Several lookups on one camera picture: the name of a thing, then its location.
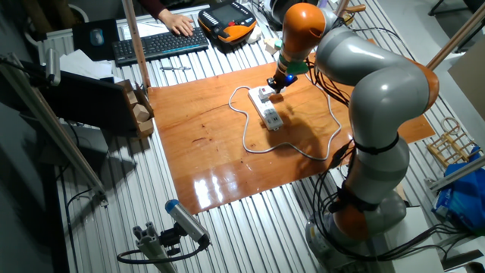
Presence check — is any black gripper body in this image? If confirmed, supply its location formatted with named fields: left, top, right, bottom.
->
left=271, top=68, right=299, bottom=86

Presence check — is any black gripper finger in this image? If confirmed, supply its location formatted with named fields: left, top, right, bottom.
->
left=278, top=81, right=299, bottom=94
left=266, top=77, right=283, bottom=94

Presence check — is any forearm in dark sleeve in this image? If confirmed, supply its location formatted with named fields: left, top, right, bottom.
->
left=136, top=0, right=168, bottom=19

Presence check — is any person's bare hand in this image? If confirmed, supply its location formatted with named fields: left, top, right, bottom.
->
left=158, top=8, right=196, bottom=38

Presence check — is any white power strip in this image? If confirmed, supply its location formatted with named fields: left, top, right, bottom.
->
left=247, top=86, right=284, bottom=132

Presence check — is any small white block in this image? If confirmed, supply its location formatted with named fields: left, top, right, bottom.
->
left=264, top=36, right=280, bottom=56

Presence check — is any white rounded object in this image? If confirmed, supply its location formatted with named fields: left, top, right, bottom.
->
left=245, top=25, right=263, bottom=45

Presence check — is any orange and black teach pendant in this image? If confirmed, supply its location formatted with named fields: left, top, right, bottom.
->
left=197, top=0, right=258, bottom=45

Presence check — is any brown wooden board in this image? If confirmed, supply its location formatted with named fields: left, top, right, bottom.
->
left=146, top=37, right=437, bottom=216

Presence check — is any black keyboard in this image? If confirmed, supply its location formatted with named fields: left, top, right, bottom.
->
left=111, top=27, right=210, bottom=66

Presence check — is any white paper sheet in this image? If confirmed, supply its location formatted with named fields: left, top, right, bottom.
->
left=120, top=19, right=179, bottom=41

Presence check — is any wooden rack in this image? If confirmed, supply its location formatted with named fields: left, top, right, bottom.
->
left=427, top=116, right=479, bottom=168

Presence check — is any grey computer mouse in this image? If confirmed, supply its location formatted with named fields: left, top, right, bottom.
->
left=89, top=27, right=105, bottom=47

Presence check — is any beige cardboard panel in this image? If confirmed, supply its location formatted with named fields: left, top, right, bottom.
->
left=448, top=36, right=485, bottom=122

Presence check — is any aluminium bar by bag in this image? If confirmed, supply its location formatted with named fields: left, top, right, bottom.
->
left=424, top=155, right=485, bottom=193

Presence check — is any black box with wooden edge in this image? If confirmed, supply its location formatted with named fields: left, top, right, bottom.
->
left=20, top=60, right=155, bottom=140

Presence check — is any white paper stack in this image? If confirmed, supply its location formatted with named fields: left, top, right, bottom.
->
left=58, top=49, right=114, bottom=83

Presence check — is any black mouse pad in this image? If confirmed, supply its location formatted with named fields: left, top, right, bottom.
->
left=71, top=17, right=121, bottom=61

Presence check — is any short aluminium profile stub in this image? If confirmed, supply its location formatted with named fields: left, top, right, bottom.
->
left=132, top=222, right=179, bottom=273

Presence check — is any blue plastic bag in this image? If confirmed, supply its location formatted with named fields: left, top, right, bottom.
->
left=431, top=146, right=485, bottom=236

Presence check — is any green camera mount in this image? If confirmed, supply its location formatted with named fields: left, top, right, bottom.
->
left=283, top=59, right=310, bottom=76

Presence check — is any grey power strip cable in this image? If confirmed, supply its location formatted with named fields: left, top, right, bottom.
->
left=227, top=83, right=343, bottom=162

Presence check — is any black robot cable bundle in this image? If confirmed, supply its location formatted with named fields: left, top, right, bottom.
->
left=312, top=140, right=485, bottom=262

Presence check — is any upright wooden post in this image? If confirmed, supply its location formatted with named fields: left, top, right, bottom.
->
left=335, top=0, right=368, bottom=16

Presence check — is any wooden frame pole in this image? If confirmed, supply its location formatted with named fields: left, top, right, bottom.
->
left=120, top=0, right=152, bottom=90
left=426, top=2, right=485, bottom=71

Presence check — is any silver depth camera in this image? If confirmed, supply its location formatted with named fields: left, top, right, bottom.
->
left=164, top=199, right=211, bottom=246
left=44, top=48, right=62, bottom=87

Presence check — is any black camera bracket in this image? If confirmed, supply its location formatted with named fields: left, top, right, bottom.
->
left=158, top=223, right=183, bottom=257

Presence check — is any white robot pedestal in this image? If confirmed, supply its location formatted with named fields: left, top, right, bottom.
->
left=373, top=206, right=446, bottom=273

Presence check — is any black camera cable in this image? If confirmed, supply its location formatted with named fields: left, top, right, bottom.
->
left=116, top=237, right=211, bottom=265

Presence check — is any long aluminium frame bar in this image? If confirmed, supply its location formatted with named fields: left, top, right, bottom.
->
left=0, top=52, right=110, bottom=208

